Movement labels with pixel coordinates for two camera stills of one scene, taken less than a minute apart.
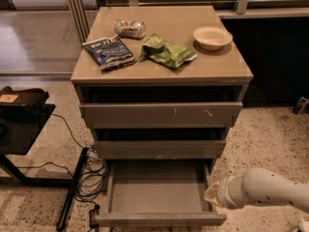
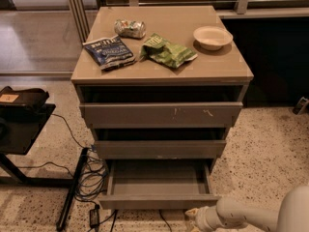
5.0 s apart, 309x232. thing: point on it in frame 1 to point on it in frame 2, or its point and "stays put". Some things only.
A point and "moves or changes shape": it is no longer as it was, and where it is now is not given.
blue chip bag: x=108 y=53 stays put
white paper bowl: x=211 y=38 stays put
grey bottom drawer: x=158 y=193 moves or changes shape
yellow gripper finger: x=211 y=192 to x=192 y=212
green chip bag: x=170 y=54 stays put
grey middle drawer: x=160 y=143 stays put
